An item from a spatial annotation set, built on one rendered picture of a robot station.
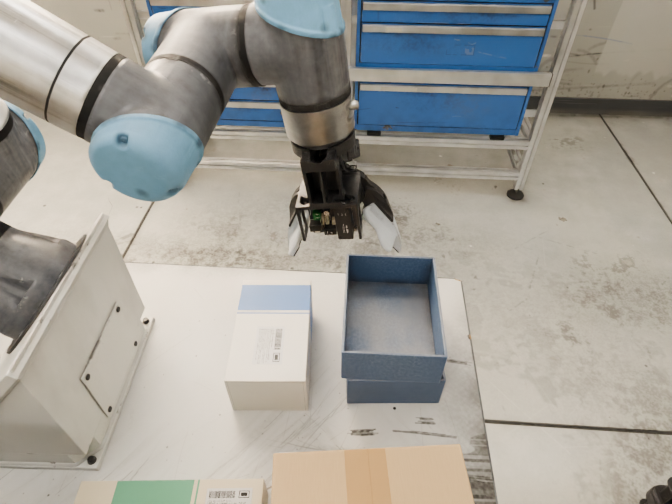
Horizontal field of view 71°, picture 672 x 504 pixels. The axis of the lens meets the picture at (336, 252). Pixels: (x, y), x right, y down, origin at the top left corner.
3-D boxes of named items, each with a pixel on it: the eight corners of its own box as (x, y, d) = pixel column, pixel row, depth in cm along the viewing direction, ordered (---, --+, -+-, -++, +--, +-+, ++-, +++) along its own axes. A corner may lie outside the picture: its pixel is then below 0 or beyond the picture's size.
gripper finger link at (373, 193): (374, 234, 63) (328, 194, 59) (374, 225, 64) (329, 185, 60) (402, 217, 60) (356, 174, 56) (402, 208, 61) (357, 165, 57)
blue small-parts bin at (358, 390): (344, 306, 91) (345, 282, 86) (422, 306, 91) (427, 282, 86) (346, 403, 77) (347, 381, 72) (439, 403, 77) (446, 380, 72)
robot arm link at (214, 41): (107, 56, 41) (223, 47, 39) (157, -5, 48) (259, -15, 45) (149, 129, 47) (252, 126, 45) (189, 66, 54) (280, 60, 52)
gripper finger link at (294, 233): (268, 270, 63) (296, 227, 57) (276, 240, 68) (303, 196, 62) (289, 279, 64) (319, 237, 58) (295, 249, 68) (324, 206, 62)
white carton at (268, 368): (249, 311, 90) (243, 279, 84) (312, 311, 90) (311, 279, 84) (233, 410, 76) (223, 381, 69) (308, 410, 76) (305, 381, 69)
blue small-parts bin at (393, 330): (346, 280, 86) (346, 253, 81) (429, 284, 86) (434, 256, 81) (340, 378, 72) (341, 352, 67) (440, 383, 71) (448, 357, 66)
